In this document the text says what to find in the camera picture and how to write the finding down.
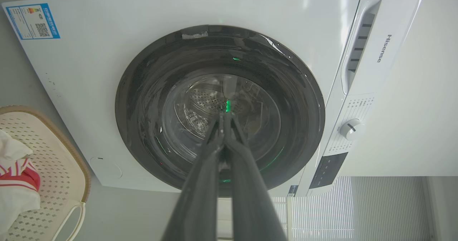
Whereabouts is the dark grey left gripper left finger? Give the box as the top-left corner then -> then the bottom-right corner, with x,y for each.
161,113 -> 225,241

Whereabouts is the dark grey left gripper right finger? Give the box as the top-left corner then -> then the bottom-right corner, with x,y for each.
224,112 -> 287,241

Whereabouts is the cream perforated laundry basket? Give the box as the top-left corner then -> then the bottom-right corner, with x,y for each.
0,106 -> 91,241

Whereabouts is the dark round washing machine door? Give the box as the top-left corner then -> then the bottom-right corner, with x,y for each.
115,25 -> 326,197

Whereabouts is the white round control dial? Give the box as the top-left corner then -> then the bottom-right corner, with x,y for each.
339,118 -> 366,141

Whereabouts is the white front-load washing machine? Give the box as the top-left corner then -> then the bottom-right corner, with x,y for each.
2,0 -> 423,198

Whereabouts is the white and red garment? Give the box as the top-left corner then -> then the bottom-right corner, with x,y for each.
0,129 -> 41,236

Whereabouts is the blue energy label sticker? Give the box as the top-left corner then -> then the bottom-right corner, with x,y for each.
6,3 -> 60,40

